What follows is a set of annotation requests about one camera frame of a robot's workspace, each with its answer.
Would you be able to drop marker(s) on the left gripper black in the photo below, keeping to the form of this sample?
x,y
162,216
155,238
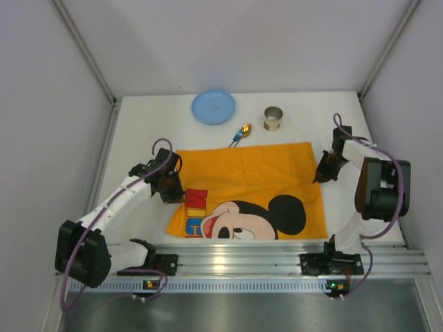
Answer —
x,y
172,189

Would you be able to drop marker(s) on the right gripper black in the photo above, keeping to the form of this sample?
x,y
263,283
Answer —
x,y
327,166

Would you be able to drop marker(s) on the orange cartoon mouse towel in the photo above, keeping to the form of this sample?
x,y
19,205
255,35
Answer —
x,y
261,193

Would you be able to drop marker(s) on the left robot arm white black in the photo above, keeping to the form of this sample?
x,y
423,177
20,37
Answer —
x,y
83,252

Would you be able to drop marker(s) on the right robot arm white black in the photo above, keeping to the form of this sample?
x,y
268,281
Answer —
x,y
382,191

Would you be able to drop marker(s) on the small metal cup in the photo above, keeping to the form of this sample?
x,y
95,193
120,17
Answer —
x,y
272,118

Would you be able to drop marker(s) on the blue fork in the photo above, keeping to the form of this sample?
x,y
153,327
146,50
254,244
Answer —
x,y
236,138

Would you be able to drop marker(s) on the gold metal spoon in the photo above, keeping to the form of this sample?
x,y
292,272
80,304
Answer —
x,y
247,128

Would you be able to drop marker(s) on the light blue plate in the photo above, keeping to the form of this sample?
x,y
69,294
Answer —
x,y
213,106

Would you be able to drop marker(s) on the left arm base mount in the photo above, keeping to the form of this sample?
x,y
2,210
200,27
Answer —
x,y
165,263

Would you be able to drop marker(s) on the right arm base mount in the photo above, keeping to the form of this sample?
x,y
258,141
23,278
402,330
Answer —
x,y
316,264

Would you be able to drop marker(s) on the aluminium rail beam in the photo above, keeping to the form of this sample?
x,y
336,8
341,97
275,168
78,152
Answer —
x,y
283,259

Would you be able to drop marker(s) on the slotted cable duct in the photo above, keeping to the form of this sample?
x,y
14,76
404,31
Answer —
x,y
175,285

